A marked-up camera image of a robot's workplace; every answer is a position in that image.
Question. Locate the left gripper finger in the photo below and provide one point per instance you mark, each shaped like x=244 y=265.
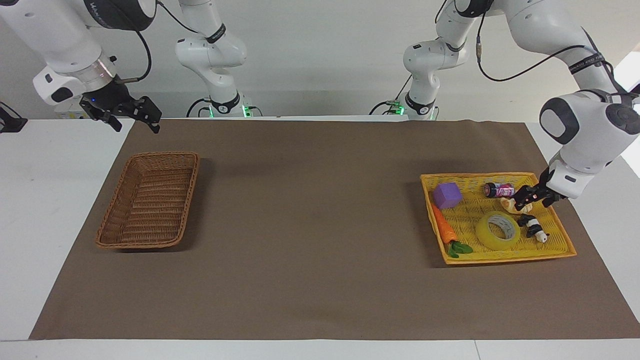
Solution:
x=527 y=191
x=526 y=205

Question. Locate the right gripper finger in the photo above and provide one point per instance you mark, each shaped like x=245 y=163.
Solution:
x=111 y=121
x=145 y=111

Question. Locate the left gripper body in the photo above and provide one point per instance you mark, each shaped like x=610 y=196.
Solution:
x=549 y=191

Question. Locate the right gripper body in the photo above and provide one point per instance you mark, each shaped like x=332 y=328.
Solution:
x=106 y=95

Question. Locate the yellow tape roll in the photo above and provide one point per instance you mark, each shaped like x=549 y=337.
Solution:
x=487 y=239

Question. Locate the yellow woven basket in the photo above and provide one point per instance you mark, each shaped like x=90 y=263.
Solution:
x=465 y=220

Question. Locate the brown wicker basket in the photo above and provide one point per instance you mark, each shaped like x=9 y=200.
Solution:
x=150 y=200

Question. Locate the beige toy bread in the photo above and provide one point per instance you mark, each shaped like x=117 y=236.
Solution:
x=508 y=203

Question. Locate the black and white panda toy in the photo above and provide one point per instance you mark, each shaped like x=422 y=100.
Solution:
x=533 y=227

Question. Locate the small black can pink label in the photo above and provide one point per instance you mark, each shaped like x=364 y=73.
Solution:
x=500 y=190

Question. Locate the purple cube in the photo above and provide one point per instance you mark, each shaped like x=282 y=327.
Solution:
x=447 y=195

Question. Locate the orange toy carrot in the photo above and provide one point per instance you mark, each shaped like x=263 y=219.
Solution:
x=444 y=227

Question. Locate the black stand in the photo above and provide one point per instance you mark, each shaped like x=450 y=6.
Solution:
x=11 y=120

